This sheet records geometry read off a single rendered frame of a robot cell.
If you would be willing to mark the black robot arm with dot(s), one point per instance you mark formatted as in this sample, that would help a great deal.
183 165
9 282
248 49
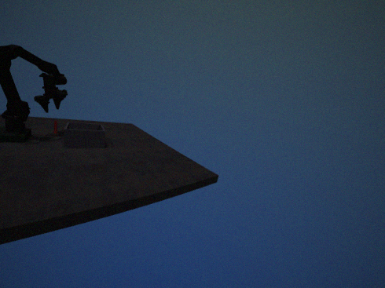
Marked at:
15 106

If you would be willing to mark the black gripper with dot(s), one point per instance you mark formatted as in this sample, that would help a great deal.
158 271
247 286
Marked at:
44 100

